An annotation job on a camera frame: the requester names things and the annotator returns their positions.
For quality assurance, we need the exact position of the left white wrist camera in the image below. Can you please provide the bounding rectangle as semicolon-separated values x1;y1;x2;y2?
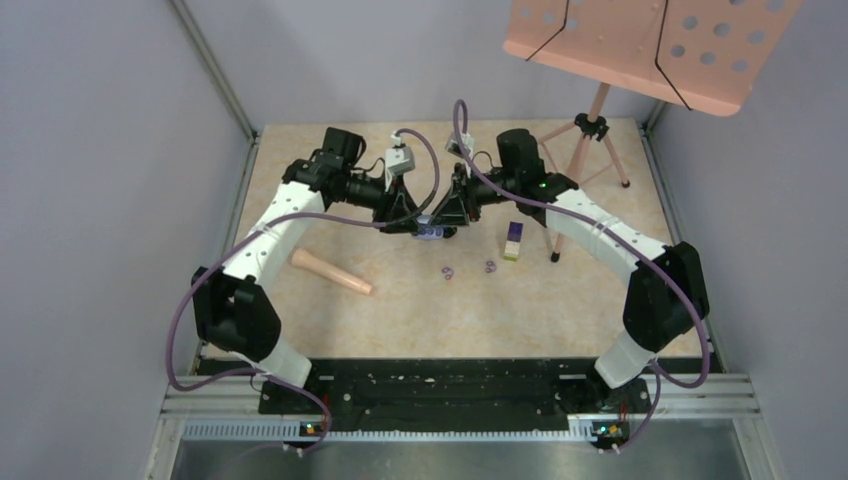
384;131;415;178

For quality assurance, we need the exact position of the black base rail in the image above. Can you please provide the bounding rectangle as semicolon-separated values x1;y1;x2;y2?
258;358;650;433

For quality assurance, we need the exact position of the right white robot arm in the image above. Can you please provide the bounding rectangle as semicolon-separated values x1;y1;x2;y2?
433;129;709;412

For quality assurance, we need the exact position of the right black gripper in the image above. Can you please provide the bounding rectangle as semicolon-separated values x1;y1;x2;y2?
429;164;519;228

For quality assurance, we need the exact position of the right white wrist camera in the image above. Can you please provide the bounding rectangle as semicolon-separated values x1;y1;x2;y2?
445;132;475;169

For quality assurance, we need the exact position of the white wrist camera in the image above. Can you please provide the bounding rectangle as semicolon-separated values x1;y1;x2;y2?
384;131;415;178
445;132;475;169

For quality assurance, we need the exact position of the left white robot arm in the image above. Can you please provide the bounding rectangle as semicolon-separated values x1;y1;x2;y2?
192;127;420;414

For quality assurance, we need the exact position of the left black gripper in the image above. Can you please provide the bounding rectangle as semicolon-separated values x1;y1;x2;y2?
342;166;424;234

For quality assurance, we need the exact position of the purple cable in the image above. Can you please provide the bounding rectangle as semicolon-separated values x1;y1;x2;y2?
452;99;714;454
165;128;443;458

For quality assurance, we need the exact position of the pink music stand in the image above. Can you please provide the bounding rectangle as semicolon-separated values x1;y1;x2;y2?
502;0;804;264

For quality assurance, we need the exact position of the pink tapered wooden leg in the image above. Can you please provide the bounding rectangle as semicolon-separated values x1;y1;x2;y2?
290;248;374;295

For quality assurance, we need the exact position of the purple and cream block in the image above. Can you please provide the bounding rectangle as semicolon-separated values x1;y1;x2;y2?
502;221;524;261

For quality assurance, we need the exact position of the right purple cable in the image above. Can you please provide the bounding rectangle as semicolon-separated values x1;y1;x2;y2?
452;99;714;454

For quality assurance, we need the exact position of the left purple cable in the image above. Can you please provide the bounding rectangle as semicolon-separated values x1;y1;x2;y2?
165;128;443;458

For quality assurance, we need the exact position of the grey earbud charging case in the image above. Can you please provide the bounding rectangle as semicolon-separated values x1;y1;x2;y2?
412;215;445;240

